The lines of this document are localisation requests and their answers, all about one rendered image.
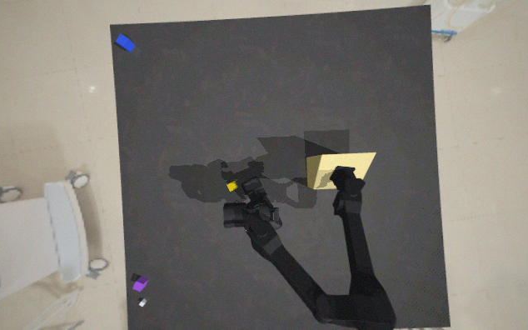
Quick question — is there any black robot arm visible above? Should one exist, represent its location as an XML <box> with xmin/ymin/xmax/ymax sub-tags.
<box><xmin>223</xmin><ymin>166</ymin><xmax>396</xmax><ymax>330</ymax></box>

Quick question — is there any purple cube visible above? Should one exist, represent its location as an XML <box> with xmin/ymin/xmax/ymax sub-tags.
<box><xmin>133</xmin><ymin>277</ymin><xmax>148</xmax><ymax>291</ymax></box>

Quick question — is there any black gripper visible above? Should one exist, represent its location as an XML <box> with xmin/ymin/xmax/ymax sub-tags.
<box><xmin>242</xmin><ymin>176</ymin><xmax>282</xmax><ymax>230</ymax></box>

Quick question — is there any blue block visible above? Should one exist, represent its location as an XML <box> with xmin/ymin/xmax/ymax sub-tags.
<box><xmin>116</xmin><ymin>34</ymin><xmax>136</xmax><ymax>53</ymax></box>

